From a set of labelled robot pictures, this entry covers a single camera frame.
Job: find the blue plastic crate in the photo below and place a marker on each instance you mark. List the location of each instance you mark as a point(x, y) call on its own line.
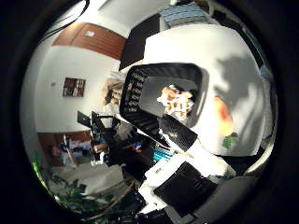
point(162, 154)

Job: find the orange carrot plush toy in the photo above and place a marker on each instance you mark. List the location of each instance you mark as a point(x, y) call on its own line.
point(224, 118)

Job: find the black plastic lattice basket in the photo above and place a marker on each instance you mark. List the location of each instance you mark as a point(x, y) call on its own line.
point(137, 93)

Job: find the green leafy plant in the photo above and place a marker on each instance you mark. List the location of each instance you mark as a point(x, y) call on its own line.
point(74, 193)

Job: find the dark monitor screen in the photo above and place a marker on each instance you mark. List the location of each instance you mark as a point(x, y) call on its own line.
point(84, 119)

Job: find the dark flat panel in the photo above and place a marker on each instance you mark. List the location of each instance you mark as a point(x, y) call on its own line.
point(138, 42)

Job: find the blue patterned cloth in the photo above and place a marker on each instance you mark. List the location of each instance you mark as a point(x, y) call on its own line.
point(183, 14)

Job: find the brown wooden door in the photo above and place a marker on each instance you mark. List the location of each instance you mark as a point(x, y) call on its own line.
point(93, 39)

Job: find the white door sign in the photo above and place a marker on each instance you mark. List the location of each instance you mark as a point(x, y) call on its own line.
point(90, 34)

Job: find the brown wall shelf decoration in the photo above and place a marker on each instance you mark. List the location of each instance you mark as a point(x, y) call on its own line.
point(112, 90)

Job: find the dark framed wall picture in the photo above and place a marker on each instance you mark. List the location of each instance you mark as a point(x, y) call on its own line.
point(74, 87)

